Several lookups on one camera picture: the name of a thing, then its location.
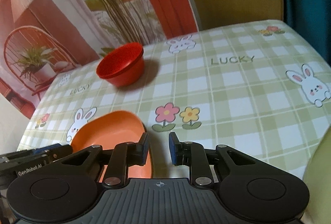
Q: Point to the green plaid bunny tablecloth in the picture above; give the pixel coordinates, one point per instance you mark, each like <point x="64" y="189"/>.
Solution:
<point x="258" y="87"/>

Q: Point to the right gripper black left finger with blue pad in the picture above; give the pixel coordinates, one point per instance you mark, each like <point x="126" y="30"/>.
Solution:
<point x="110" y="167"/>

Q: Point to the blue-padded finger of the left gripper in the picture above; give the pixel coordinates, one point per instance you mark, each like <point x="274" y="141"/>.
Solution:
<point x="46" y="149"/>

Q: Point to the orange plastic plate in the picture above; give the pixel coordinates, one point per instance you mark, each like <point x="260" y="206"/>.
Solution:
<point x="115" y="128"/>

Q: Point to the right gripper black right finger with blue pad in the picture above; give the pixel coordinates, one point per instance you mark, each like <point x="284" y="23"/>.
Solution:
<point x="208" y="167"/>

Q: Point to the red plastic bowl far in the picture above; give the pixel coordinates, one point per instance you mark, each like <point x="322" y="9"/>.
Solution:
<point x="123" y="66"/>

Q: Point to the printed room scene backdrop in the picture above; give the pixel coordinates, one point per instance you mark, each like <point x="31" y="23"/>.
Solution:
<point x="41" y="39"/>

